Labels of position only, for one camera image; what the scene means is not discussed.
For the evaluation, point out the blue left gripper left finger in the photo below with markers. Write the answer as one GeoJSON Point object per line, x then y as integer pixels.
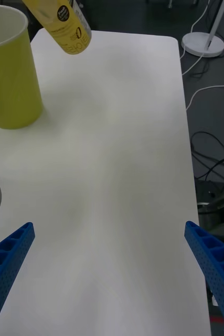
{"type": "Point", "coordinates": [4, 267]}

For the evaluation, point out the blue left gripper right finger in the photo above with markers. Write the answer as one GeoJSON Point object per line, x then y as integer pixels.
{"type": "Point", "coordinates": [219, 270]}

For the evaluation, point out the yellow plastic bottle black cap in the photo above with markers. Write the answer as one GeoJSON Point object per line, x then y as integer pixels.
{"type": "Point", "coordinates": [64, 34]}

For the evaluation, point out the dark grey floor box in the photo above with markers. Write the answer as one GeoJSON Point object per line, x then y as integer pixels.
{"type": "Point", "coordinates": [216, 210]}

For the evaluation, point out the yellow-green plastic bin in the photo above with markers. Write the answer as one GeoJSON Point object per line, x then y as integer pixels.
{"type": "Point", "coordinates": [9, 86]}

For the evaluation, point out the white floor stand with pole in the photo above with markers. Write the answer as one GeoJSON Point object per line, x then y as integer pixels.
{"type": "Point", "coordinates": [201, 44]}

